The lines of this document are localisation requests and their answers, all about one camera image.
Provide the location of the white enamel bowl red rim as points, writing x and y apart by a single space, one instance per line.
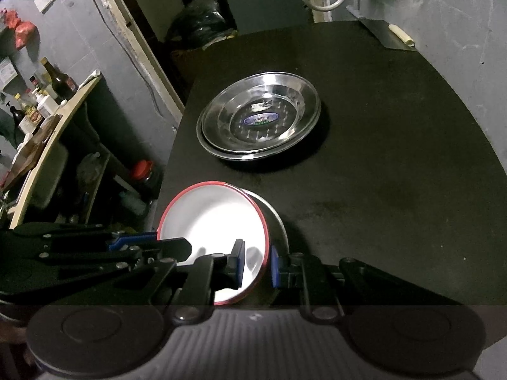
210 217

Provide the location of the red plastic bags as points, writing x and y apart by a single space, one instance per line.
24 31

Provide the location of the grey cabinet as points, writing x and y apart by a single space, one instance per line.
265 0

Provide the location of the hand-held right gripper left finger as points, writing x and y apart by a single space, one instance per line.
239 265

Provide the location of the wooden cutting board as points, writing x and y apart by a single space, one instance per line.
33 142

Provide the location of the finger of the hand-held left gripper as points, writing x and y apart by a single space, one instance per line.
174 249
134 240

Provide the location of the steel plate with blue sticker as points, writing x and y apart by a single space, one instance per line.
259 114

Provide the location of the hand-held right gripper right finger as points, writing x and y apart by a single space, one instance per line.
274 271

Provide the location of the black plastic bag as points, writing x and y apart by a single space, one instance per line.
202 23

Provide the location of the plain steel plate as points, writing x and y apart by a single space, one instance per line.
222 153

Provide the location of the white jar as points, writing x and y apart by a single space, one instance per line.
47 106

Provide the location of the dark glass sauce bottle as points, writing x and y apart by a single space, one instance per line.
59 83

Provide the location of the jar with red lid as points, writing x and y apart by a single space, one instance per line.
145 176

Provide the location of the small brown bottle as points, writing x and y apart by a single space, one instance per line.
16 118

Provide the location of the wooden counter shelf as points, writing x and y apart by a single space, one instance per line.
59 134

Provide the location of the dirty white door frame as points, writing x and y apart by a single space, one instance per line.
134 35

